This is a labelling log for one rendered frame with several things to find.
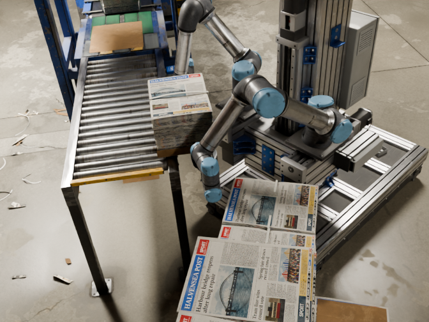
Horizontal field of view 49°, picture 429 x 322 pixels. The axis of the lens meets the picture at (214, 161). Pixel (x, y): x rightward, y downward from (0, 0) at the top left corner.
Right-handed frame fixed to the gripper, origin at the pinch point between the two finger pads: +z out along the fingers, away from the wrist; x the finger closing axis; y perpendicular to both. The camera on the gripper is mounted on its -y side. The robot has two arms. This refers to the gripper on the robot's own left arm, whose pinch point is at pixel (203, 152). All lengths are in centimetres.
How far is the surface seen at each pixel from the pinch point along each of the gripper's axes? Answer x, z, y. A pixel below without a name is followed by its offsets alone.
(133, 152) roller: 34.0, 8.0, -0.6
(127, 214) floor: 49, 47, -80
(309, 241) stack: -32, -68, 4
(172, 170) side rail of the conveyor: 16.3, -10.8, 0.3
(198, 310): 14, -106, 27
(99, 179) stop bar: 50, -12, 2
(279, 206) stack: -26, -47, 4
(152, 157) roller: 25.0, 1.6, -0.3
